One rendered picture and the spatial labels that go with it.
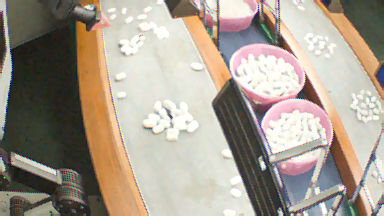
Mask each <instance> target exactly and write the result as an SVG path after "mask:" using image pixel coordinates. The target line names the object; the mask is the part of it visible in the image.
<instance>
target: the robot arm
mask: <svg viewBox="0 0 384 216"><path fill-rule="evenodd" d="M38 1H40V2H41V3H43V4H45V6H47V8H48V10H51V11H52V13H53V14H55V15H54V17H55V18H57V19H60V20H61V19H63V20H65V19H66V16H67V15H68V18H71V19H73V20H75V21H77V22H81V23H83V24H85V25H86V26H85V27H86V31H87V32H89V31H90V30H96V29H100V28H107V27H110V25H111V24H110V22H109V21H108V19H107V18H106V16H105V14H103V12H102V11H98V12H97V8H98V7H97V6H95V7H94V8H93V10H90V9H88V8H84V7H83V6H81V3H80V1H79V0H38ZM59 1H60V3H59ZM58 3H59V4H58ZM57 5H58V6H57ZM56 6H57V7H56ZM101 20H102V21H104V22H105V23H107V24H102V23H101V24H99V22H100V21H101Z"/></svg>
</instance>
